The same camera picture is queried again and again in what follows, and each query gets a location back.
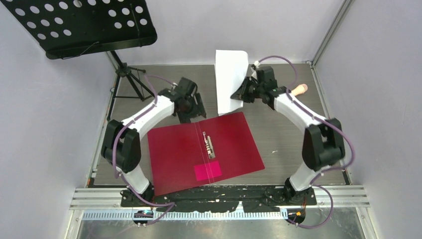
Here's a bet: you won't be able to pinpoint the red plastic folder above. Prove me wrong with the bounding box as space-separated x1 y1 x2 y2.
147 112 265 196

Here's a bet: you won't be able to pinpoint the aluminium rail frame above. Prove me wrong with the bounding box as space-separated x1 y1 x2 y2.
70 185 370 221

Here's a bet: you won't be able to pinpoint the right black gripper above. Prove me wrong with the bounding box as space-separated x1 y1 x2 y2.
230 77 264 104

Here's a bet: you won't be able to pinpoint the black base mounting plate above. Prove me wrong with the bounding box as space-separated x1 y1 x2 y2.
120 184 317 214

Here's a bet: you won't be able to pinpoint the beige toy microphone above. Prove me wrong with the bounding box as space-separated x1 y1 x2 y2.
291 84 308 96

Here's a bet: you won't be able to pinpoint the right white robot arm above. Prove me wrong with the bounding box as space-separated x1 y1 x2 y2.
229 66 345 205

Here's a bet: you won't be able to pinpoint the metal folder clip mechanism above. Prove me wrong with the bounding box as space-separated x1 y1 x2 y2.
202 131 215 159

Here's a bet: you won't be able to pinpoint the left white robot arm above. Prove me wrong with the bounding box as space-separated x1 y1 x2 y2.
101 77 207 206

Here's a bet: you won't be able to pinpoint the black perforated music stand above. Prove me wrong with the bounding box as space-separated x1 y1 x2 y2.
1 0 177 122

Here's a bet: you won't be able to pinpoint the white paper sheets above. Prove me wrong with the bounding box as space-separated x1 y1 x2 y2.
214 50 249 116

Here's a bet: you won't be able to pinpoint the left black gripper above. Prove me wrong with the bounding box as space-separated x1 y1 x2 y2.
178 93 206 124

